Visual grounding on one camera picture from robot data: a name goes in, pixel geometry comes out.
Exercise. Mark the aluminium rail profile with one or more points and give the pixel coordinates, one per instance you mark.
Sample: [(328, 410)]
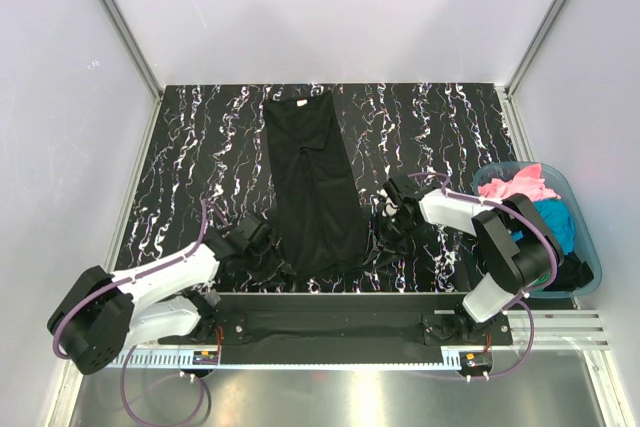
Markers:
[(568, 330)]

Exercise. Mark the white slotted cable duct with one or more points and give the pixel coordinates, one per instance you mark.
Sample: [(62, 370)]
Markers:
[(225, 359)]

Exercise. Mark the left aluminium frame post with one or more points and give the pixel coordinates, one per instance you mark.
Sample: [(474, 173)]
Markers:
[(132, 47)]

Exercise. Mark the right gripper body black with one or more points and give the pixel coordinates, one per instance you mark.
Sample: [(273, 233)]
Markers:
[(388, 225)]

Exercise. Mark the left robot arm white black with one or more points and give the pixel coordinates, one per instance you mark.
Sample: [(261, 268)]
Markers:
[(169, 300)]

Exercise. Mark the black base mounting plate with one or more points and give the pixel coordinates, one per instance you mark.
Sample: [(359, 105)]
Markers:
[(362, 326)]

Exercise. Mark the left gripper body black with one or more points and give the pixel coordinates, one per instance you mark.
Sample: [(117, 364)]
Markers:
[(267, 257)]

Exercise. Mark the blue t shirt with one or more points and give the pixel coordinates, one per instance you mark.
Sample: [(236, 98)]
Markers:
[(559, 220)]

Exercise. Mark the black t shirt in basket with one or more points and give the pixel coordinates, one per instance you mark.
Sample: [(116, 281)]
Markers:
[(572, 274)]

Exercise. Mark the right aluminium frame post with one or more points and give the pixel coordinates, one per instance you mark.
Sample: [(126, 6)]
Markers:
[(541, 35)]

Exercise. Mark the aluminium frame post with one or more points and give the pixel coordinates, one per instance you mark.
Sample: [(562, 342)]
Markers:
[(132, 47), (541, 35)]

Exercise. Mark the green t shirt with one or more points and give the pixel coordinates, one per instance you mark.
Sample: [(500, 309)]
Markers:
[(542, 280)]

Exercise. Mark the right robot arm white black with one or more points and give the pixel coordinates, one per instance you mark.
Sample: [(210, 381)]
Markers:
[(519, 251)]

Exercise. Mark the teal plastic laundry basket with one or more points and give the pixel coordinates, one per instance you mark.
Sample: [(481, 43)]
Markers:
[(583, 245)]

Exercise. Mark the pink t shirt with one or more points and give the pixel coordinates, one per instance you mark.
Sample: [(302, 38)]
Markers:
[(527, 181)]

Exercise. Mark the black t shirt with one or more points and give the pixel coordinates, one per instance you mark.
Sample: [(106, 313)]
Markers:
[(572, 274), (319, 217)]

